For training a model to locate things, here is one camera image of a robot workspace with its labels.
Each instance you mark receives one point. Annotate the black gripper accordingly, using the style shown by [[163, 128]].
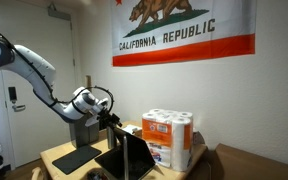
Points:
[[106, 119]]

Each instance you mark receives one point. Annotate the grey laptop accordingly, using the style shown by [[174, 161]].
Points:
[[137, 153]]

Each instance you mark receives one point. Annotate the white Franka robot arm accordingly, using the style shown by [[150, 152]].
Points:
[[34, 71]]

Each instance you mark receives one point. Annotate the small white box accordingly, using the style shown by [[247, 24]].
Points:
[[132, 129]]

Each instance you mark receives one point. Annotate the dark grey plastic bin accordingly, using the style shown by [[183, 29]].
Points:
[[83, 133]]

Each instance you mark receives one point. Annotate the metal paper towel stand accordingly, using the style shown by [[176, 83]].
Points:
[[125, 156]]

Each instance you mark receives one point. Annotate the paper towel multipack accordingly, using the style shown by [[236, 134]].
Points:
[[167, 140]]

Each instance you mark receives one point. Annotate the black flat mat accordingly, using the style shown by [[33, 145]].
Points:
[[76, 159]]

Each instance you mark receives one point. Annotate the white door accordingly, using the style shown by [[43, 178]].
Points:
[[34, 126]]

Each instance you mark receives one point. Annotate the California Republic flag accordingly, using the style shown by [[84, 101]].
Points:
[[184, 36]]

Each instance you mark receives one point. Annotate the grey door closer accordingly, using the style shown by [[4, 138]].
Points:
[[59, 12]]

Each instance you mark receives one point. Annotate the brown armchair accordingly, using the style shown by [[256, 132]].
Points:
[[257, 165]]

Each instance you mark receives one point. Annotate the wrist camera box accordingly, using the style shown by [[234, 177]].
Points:
[[92, 120]]

